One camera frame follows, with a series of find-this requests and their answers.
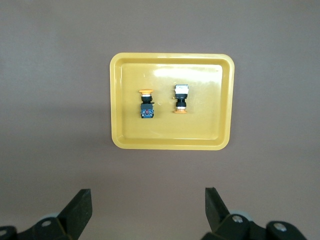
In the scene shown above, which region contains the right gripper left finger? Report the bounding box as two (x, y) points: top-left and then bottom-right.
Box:
(57, 188), (93, 237)

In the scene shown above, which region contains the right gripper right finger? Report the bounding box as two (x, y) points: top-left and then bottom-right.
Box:
(204, 186), (236, 232)

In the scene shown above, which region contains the yellow-capped push button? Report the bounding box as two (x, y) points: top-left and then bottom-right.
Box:
(138, 89), (156, 120)
(172, 84), (189, 115)

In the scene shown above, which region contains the yellow plastic tray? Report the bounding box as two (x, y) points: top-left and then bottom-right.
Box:
(109, 51), (236, 151)

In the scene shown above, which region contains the brown table mat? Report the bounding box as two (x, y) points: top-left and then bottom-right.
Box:
(0, 0), (320, 240)

